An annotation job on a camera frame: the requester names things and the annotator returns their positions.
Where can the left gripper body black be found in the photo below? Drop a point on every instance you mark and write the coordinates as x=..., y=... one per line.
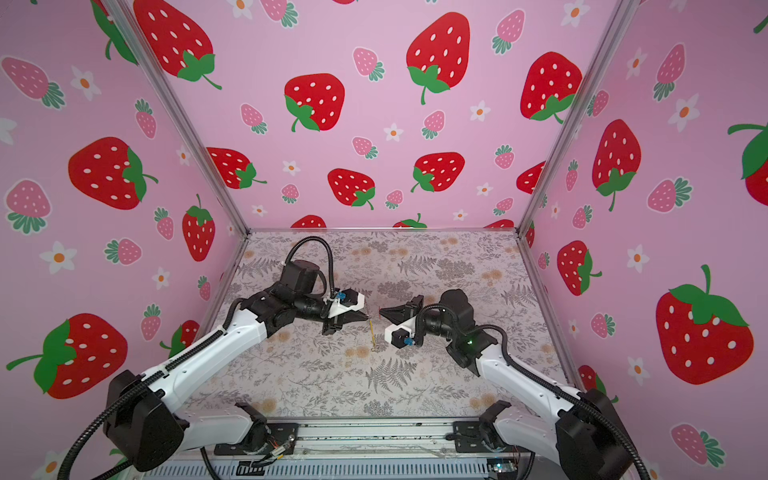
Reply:
x=330, y=327

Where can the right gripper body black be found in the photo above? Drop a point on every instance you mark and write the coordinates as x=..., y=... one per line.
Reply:
x=422, y=329

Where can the grey keyring loop yellow tag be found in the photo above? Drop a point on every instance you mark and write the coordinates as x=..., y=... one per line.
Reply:
x=373, y=336

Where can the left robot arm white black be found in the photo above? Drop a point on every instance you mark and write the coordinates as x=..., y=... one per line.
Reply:
x=147, y=426

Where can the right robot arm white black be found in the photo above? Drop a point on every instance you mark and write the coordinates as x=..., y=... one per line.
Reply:
x=580, y=431

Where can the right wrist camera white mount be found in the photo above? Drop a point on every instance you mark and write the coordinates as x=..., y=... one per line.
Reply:
x=399, y=336

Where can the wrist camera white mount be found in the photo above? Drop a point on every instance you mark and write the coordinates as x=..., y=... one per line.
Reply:
x=351, y=298
x=399, y=336

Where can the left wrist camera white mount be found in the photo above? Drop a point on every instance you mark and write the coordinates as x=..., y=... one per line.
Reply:
x=351, y=298

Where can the aluminium frame rail front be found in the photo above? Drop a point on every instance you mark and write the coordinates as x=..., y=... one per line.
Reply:
x=357, y=448

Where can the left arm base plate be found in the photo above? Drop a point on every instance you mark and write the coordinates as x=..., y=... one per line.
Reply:
x=263, y=440

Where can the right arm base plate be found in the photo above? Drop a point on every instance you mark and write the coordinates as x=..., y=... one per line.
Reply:
x=476, y=437

